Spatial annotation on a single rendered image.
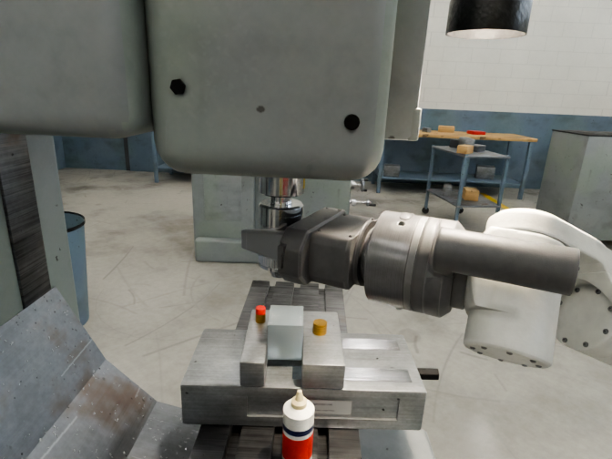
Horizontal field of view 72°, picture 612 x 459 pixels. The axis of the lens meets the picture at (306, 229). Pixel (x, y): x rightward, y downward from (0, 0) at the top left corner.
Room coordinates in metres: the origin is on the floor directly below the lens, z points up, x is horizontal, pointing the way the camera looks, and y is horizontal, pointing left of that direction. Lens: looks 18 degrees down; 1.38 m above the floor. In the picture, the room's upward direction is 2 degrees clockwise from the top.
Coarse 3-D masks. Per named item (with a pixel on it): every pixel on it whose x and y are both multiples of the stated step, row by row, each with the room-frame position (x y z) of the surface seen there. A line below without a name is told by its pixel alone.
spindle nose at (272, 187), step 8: (264, 184) 0.41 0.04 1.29; (272, 184) 0.40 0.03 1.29; (280, 184) 0.40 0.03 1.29; (288, 184) 0.40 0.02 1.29; (296, 184) 0.41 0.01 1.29; (264, 192) 0.41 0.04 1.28; (272, 192) 0.40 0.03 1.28; (280, 192) 0.40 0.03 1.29; (288, 192) 0.40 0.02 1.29; (296, 192) 0.41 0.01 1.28
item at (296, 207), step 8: (264, 200) 0.43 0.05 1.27; (296, 200) 0.44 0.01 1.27; (264, 208) 0.41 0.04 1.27; (272, 208) 0.41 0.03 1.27; (280, 208) 0.40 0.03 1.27; (288, 208) 0.41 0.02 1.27; (296, 208) 0.41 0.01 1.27; (272, 216) 0.40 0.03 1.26; (280, 216) 0.40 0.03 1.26; (288, 216) 0.40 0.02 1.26; (296, 216) 0.41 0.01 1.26
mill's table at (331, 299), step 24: (264, 288) 0.94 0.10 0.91; (288, 288) 0.95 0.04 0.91; (312, 288) 0.95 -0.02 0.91; (336, 288) 0.96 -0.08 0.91; (216, 432) 0.48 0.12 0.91; (240, 432) 0.49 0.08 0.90; (264, 432) 0.48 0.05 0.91; (336, 432) 0.49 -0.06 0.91; (192, 456) 0.43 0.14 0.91; (216, 456) 0.43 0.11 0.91; (240, 456) 0.44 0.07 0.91; (264, 456) 0.44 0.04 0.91; (312, 456) 0.44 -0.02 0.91; (336, 456) 0.44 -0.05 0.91; (360, 456) 0.44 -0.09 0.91
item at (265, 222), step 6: (264, 216) 0.41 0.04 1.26; (300, 216) 0.41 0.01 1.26; (264, 222) 0.41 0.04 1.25; (270, 222) 0.40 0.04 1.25; (276, 222) 0.40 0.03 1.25; (282, 222) 0.40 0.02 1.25; (288, 222) 0.40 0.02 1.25; (294, 222) 0.41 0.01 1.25; (264, 228) 0.41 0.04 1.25; (270, 228) 0.40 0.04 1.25; (276, 228) 0.40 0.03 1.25; (282, 228) 0.40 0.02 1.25; (264, 258) 0.41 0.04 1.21; (264, 264) 0.41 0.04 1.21; (270, 264) 0.40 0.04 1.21; (276, 264) 0.40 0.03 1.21; (270, 270) 0.40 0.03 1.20; (276, 270) 0.40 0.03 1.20
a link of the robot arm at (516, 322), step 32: (448, 224) 0.34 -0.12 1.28; (416, 256) 0.32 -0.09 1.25; (448, 256) 0.30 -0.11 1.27; (480, 256) 0.29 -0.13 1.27; (512, 256) 0.28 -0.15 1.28; (544, 256) 0.27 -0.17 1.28; (576, 256) 0.27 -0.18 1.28; (416, 288) 0.32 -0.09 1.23; (448, 288) 0.31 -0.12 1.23; (480, 288) 0.30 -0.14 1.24; (512, 288) 0.30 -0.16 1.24; (544, 288) 0.27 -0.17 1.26; (480, 320) 0.29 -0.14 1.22; (512, 320) 0.28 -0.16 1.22; (544, 320) 0.28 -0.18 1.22; (480, 352) 0.31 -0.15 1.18; (512, 352) 0.27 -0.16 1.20; (544, 352) 0.27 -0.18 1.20
